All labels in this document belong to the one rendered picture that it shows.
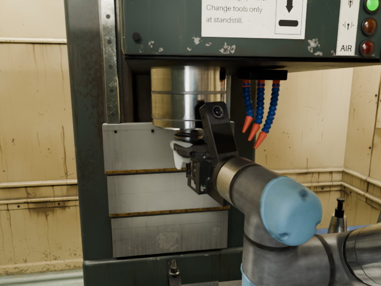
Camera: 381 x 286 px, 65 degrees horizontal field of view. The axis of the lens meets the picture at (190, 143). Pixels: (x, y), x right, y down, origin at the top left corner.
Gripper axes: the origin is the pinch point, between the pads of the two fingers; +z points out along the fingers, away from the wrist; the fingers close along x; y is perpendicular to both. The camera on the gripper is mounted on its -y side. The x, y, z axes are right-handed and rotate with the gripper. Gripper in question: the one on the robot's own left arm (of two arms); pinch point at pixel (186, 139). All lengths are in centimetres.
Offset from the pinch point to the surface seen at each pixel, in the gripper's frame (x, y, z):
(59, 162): -26, 29, 90
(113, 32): -6, -27, 47
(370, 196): 111, 44, 27
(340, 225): 23.2, 14.2, -23.2
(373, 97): 114, -3, 37
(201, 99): -0.8, -9.8, -8.5
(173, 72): -5.5, -14.5, -6.0
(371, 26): 18.3, -21.9, -26.9
